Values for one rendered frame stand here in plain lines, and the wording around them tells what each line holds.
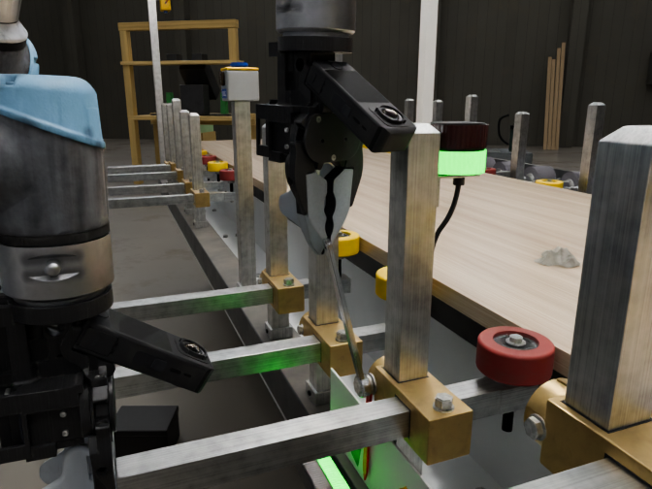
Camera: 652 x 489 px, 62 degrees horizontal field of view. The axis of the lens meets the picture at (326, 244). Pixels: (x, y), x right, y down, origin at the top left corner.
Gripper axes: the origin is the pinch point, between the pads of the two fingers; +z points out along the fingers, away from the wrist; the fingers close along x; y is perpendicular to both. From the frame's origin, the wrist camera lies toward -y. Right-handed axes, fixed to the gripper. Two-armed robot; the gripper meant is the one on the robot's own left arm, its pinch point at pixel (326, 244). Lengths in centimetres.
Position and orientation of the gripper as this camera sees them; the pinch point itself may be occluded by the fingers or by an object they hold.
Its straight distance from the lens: 56.0
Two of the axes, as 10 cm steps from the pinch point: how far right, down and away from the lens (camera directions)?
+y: -6.6, -2.3, 7.1
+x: -7.5, 1.8, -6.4
